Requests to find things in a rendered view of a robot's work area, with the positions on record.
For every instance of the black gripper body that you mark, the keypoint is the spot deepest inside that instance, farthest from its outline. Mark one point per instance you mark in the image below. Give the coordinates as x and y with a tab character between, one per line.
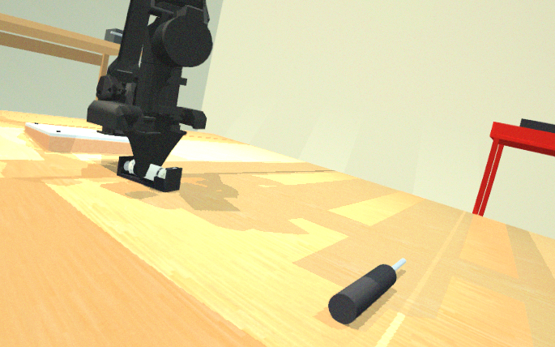
155	104

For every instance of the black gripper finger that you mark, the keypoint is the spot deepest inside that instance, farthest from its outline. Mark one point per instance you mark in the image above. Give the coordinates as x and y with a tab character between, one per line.
167	142
143	146

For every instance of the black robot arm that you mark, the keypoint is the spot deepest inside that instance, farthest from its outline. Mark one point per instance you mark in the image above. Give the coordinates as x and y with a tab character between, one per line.
179	37

